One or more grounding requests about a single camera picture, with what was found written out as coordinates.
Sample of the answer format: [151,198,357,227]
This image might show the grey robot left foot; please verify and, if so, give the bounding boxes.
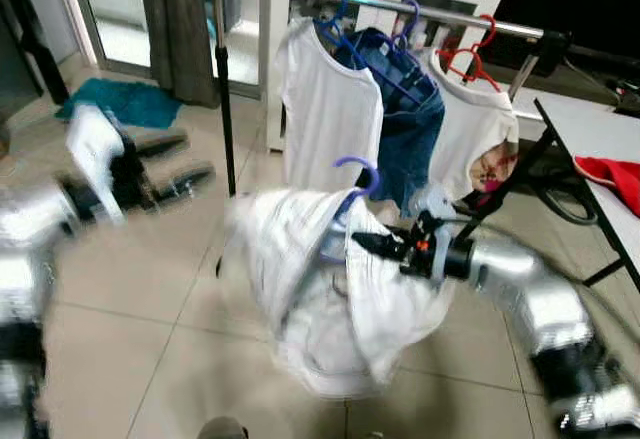
[197,417,249,439]

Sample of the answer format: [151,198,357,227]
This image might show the blue denim jeans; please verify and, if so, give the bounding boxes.
[355,27,446,210]

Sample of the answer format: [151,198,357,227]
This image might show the red garment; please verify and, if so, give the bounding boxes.
[573,156,640,218]

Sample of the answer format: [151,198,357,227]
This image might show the teal floor mat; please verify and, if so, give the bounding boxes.
[55,79,183,130]

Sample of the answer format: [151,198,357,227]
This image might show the purple plastic hanger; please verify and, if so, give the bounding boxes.
[320,156,383,260]
[385,0,426,60]

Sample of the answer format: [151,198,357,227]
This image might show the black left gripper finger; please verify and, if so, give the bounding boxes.
[150,164,216,202]
[135,134,191,160]

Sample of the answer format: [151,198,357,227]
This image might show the dark grey curtain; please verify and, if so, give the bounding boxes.
[140,0,208,108]

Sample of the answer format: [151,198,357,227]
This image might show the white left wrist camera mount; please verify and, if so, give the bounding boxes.
[68,104,126,225]

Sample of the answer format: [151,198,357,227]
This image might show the glass sliding door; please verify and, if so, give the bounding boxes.
[60,0,151,70]

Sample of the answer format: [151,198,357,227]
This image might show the white table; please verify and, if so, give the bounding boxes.
[535,94,640,290]

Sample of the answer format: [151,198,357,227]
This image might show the blue plastic hanger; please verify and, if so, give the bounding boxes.
[313,0,423,102]

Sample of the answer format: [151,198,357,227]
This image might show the cream printed shirt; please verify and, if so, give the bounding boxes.
[425,47,521,200]

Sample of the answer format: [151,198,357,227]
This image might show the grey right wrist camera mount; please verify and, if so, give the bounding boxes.
[408,184,453,228]

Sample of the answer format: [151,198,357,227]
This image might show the red plastic hanger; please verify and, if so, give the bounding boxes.
[438,14,503,93]

